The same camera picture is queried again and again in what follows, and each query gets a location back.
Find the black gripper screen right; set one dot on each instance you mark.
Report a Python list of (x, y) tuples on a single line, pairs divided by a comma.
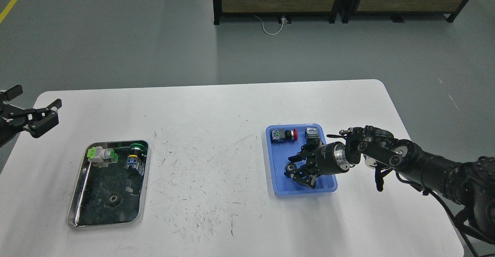
[(315, 159)]

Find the blue plastic tray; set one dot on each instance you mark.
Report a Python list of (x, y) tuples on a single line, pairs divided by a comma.
[(278, 154)]

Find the silver metal tray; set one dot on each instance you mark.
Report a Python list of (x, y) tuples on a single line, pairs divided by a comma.
[(89, 206)]

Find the red push button switch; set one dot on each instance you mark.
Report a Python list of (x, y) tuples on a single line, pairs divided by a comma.
[(280, 135)]

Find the black gear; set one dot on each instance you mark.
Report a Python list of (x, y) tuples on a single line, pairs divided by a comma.
[(114, 200), (290, 167)]

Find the green mushroom button switch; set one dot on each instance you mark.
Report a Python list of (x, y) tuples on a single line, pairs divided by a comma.
[(134, 161)]

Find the yellow push button switch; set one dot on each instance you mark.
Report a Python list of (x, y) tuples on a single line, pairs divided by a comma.
[(312, 133)]

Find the black gripper screen left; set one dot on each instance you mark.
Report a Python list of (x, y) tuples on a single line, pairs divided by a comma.
[(35, 121)]

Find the green push button switch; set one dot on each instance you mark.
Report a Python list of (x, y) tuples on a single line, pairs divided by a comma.
[(101, 157)]

